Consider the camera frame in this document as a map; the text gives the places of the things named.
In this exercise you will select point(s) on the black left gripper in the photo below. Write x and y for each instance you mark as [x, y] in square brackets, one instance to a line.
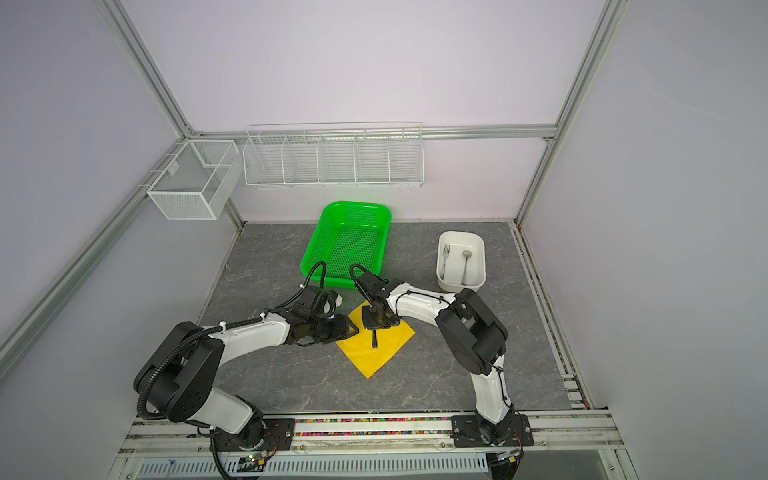
[341, 329]

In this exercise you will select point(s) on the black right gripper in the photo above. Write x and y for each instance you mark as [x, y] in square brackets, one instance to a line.
[369, 323]

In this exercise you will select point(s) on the yellow paper napkin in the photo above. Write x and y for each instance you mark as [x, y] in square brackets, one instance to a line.
[370, 350]

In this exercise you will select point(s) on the silver fork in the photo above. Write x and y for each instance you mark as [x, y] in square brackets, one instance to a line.
[445, 256]

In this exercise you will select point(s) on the silver spoon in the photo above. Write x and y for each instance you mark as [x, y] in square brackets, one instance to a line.
[467, 254]

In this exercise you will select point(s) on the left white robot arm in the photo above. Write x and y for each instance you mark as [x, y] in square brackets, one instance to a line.
[177, 382]

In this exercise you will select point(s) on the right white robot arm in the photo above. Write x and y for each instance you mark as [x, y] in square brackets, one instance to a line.
[473, 333]

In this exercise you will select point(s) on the green plastic basket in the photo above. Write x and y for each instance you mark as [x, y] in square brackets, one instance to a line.
[348, 233]

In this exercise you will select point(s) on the white plastic tray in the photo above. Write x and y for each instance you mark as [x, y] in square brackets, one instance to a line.
[476, 273]

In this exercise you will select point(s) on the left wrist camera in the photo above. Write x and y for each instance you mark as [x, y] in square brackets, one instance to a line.
[320, 302]

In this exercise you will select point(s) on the white wire wall rack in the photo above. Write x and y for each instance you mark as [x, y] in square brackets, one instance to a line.
[334, 154]

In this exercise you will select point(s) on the white mesh wall box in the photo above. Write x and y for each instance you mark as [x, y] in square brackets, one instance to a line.
[198, 181]

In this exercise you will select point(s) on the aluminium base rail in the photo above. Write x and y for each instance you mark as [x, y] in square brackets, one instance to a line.
[571, 444]

